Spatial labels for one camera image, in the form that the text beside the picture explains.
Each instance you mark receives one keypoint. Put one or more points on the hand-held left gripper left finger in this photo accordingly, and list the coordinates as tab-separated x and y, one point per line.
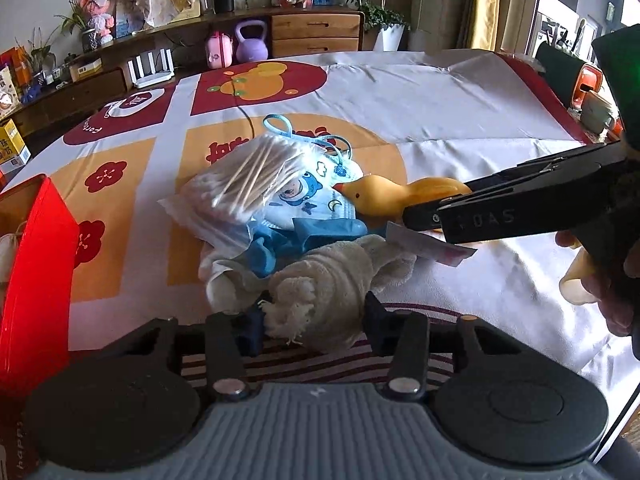
255	332

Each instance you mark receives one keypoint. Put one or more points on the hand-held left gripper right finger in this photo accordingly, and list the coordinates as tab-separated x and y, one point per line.
377	320

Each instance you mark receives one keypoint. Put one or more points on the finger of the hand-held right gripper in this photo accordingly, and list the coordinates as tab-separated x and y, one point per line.
550	167
425	215

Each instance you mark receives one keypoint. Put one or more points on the yellow rubber duck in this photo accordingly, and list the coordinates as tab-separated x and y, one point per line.
385	197

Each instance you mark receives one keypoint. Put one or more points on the white towel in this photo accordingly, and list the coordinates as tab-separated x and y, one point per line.
330	285

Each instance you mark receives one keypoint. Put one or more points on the blue glove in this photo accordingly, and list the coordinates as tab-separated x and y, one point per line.
295	240

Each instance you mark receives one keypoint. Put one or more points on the blue cartoon face mask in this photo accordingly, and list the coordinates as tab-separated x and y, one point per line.
310	195

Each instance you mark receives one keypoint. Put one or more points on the red box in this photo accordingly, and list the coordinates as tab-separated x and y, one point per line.
45	285

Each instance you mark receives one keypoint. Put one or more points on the person's right hand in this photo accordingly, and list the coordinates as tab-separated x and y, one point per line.
575	280

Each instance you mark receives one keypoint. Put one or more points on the white pink paper tag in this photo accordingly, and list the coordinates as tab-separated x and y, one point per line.
430	247

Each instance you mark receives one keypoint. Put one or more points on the striped cloth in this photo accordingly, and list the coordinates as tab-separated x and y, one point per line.
310	360

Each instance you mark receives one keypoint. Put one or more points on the orange object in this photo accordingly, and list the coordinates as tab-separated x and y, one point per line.
587	82

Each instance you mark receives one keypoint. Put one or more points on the dark green object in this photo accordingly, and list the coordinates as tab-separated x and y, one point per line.
555	70

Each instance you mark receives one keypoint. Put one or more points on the bag of cotton swabs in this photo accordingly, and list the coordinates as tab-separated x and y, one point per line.
240	175

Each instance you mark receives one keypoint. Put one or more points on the potted plant white pot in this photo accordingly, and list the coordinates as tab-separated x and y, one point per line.
392	37

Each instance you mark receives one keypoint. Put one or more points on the yellow curtain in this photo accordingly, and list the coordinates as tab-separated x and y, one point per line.
480	0

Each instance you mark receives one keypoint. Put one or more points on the wooden TV cabinet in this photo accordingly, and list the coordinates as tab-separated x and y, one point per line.
315	30

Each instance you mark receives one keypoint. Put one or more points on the purple kettlebell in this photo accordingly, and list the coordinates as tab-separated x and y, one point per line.
252	47

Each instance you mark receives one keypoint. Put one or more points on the pink toy case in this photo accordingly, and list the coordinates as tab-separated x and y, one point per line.
221	52

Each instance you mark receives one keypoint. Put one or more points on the white router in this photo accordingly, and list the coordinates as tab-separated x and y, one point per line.
150	72

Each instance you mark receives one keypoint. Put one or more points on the yellow carton box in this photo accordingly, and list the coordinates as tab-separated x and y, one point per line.
12	142

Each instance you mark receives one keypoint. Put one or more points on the beige small box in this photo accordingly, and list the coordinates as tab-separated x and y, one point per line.
86	70

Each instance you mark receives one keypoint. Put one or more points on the blue toy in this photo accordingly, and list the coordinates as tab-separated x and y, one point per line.
32	94

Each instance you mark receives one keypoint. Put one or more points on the small potted plant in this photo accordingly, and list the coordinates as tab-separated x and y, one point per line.
89	40

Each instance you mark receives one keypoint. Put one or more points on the thin leafy potted plant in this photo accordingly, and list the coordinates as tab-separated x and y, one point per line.
37	57

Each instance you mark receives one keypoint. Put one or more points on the pink plush bouquet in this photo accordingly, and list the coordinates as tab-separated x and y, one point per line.
100	10

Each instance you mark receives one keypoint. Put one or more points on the orange paper bag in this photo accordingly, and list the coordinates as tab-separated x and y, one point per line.
17	60

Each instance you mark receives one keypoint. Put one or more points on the blue picture frame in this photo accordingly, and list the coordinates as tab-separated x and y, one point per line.
127	17

